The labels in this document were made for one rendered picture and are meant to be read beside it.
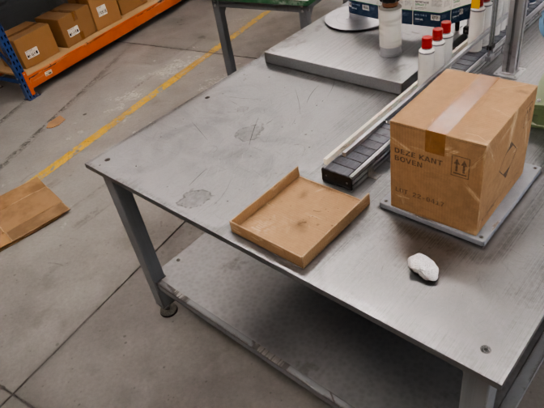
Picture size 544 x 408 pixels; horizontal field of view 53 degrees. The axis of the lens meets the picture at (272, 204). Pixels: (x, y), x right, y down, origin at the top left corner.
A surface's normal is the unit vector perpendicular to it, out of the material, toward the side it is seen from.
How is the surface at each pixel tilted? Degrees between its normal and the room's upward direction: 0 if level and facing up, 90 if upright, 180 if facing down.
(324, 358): 1
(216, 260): 1
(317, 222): 0
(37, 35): 90
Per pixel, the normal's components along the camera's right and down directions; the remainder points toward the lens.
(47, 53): 0.84, 0.24
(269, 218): -0.15, -0.77
